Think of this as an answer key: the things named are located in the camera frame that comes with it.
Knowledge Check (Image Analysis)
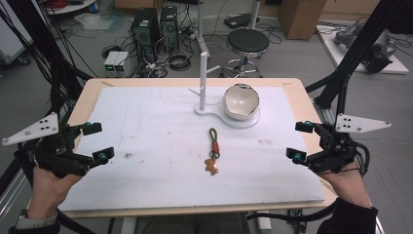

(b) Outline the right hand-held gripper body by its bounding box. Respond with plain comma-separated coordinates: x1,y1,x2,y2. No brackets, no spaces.
306,112,393,175

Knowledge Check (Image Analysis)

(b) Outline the clear plastic bag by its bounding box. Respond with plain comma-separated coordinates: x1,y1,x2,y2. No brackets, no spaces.
74,13,125,32

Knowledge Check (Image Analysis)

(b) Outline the white power supply box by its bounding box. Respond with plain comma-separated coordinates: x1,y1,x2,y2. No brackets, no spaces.
114,51,131,73
103,51,121,73

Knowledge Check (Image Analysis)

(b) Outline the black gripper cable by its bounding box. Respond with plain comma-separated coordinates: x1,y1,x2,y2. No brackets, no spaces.
55,208,98,234
246,201,339,224

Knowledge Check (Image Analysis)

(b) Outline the brown cardboard box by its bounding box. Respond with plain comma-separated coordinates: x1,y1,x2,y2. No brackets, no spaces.
277,0,327,41

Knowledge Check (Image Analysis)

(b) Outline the black metal frame with cables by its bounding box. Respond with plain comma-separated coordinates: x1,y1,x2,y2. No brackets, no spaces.
0,0,94,131

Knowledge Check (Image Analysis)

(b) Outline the black flat device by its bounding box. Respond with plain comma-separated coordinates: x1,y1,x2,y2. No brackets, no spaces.
223,13,261,29

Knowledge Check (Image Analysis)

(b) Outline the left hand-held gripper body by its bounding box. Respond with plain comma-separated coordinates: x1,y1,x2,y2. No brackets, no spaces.
1,111,95,179

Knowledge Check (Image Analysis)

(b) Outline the white branch stand with base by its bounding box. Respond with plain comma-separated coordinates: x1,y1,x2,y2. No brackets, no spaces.
188,51,261,130

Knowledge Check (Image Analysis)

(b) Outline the white eggshell-shaped bowl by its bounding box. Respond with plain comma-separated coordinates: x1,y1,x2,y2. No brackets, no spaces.
222,83,261,121

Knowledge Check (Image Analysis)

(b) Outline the grey wristwatch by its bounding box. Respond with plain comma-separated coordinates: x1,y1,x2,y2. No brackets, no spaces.
15,209,58,231

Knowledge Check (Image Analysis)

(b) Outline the person's right hand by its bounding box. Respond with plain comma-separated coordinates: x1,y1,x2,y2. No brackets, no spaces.
319,168,373,210

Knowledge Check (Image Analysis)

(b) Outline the coiled black cable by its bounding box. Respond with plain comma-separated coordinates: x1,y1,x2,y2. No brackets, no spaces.
168,51,193,72

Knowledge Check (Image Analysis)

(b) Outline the white metal stand leg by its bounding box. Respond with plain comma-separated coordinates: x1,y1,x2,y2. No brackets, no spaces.
194,0,211,59
248,0,261,31

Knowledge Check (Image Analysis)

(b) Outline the white round table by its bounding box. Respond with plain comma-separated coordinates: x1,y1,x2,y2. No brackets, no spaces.
45,0,99,16

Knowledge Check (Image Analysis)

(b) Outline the grey robot device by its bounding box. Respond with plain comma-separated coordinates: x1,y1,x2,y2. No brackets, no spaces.
333,21,397,74

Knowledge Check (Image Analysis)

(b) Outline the black round stool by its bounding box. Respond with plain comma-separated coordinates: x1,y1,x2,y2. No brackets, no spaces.
220,27,271,78

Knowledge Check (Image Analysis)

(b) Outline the white table mat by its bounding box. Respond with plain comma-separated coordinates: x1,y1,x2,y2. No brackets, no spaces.
57,85,326,213

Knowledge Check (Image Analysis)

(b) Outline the white floor board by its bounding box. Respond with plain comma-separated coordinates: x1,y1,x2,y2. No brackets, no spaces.
316,23,410,76

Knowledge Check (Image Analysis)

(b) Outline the black computer tower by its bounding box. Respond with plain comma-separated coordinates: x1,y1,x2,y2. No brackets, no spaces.
160,5,180,54
131,8,162,63

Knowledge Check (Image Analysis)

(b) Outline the person's left hand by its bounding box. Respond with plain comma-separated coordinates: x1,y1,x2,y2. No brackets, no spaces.
27,164,82,220

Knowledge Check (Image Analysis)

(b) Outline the keychain with gingerbread charm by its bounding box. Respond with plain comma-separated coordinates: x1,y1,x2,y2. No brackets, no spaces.
204,127,221,176

